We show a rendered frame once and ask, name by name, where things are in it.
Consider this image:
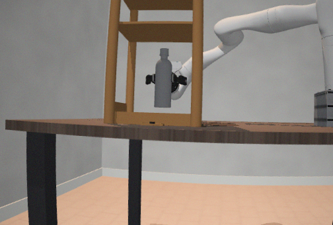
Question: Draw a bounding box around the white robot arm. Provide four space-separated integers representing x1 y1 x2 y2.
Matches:
171 0 333 100

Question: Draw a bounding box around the grey bottle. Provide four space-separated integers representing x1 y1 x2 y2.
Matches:
154 48 172 108

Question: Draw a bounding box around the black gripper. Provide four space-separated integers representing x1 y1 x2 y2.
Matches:
145 72 187 93

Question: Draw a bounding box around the brown wooden shelving unit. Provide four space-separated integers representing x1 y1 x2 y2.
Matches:
104 0 204 127

